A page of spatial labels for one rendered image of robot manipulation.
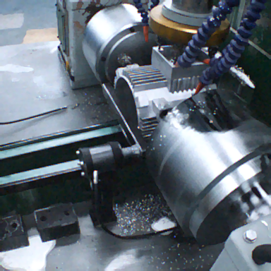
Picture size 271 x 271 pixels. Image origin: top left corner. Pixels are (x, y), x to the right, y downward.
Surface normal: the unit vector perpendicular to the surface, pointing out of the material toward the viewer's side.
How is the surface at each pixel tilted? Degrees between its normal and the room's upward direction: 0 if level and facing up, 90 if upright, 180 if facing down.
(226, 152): 28
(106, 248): 0
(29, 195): 90
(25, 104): 0
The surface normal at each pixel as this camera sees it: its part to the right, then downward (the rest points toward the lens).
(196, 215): -0.90, 0.09
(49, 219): 0.06, -0.73
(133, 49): 0.37, 0.64
